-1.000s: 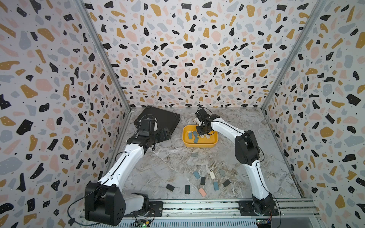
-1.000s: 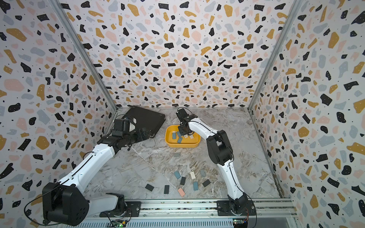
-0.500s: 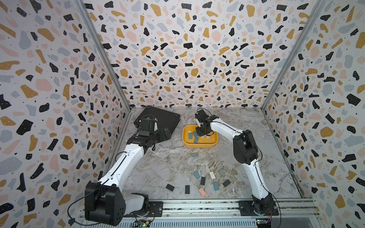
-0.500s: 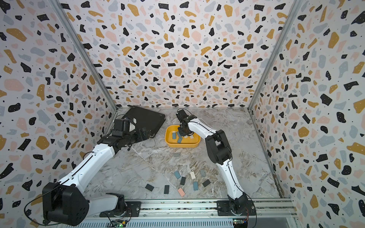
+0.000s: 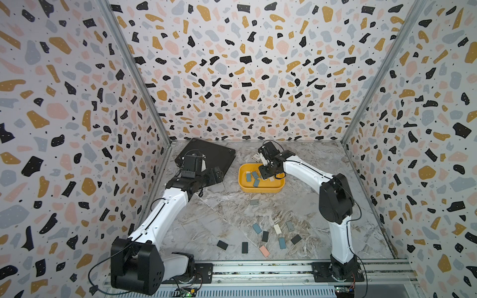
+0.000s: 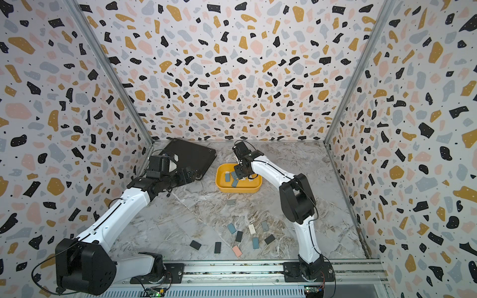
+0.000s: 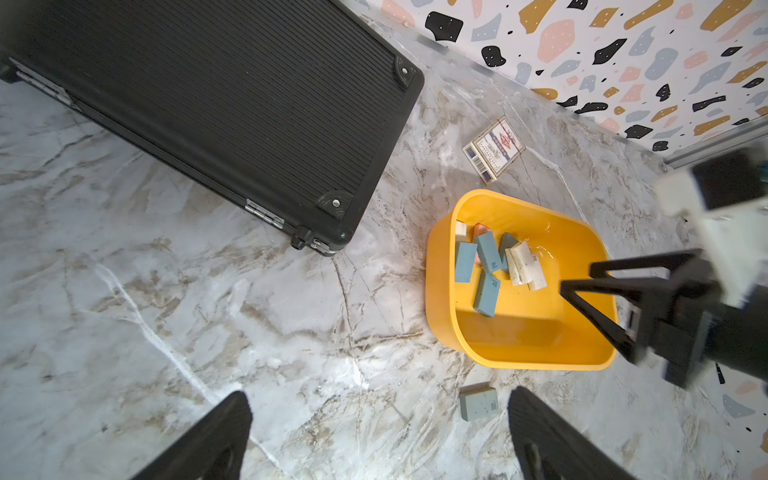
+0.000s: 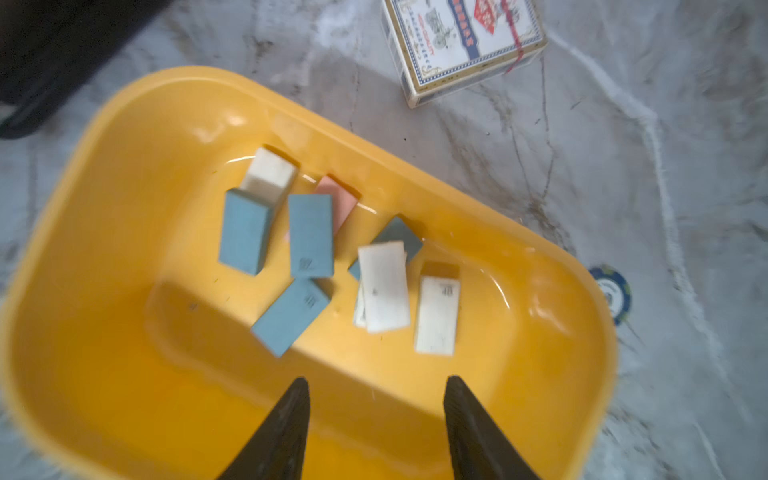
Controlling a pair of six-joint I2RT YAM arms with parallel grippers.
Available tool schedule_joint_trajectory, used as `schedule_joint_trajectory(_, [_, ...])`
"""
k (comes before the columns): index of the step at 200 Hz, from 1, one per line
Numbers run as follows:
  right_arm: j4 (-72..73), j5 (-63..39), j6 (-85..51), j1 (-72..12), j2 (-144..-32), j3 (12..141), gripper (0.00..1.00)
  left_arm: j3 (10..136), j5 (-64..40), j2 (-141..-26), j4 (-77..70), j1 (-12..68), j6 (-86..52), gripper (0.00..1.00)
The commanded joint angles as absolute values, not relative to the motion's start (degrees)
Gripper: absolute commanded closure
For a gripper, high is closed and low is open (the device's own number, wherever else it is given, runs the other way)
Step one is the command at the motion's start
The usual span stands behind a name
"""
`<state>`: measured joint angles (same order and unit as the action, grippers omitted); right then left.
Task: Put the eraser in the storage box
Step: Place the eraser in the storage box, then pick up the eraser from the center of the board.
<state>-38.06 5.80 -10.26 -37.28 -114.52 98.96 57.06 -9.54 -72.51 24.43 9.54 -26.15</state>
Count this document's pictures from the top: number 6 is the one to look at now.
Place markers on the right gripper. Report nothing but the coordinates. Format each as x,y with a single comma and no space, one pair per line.
237,172

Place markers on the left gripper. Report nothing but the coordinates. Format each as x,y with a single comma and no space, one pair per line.
183,179

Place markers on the teal eraser low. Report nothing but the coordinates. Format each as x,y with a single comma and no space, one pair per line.
231,228

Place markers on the white eraser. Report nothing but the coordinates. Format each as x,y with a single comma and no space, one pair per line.
252,229

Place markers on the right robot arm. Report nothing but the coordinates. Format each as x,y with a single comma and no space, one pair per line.
296,199

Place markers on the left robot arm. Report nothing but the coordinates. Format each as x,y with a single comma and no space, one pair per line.
83,264

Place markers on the black eraser right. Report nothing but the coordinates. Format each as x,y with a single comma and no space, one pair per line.
269,239

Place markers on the black eraser far left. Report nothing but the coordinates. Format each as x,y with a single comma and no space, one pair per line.
196,245

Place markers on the black eraser bottom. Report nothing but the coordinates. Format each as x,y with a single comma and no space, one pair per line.
217,248

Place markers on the pink eraser bottom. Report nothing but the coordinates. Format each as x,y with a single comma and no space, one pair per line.
237,251

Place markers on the black flat case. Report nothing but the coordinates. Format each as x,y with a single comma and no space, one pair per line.
191,156

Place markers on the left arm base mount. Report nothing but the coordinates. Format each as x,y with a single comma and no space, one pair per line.
168,273

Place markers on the left aluminium corner post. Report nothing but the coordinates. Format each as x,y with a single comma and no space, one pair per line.
77,14

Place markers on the aluminium corner post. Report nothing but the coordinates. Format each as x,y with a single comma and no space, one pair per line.
77,14
362,63

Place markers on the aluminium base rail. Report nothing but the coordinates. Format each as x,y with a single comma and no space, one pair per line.
354,278

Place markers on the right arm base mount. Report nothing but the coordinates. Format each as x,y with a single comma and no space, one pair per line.
294,274

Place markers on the right aluminium corner post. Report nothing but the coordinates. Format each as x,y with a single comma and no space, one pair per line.
362,63

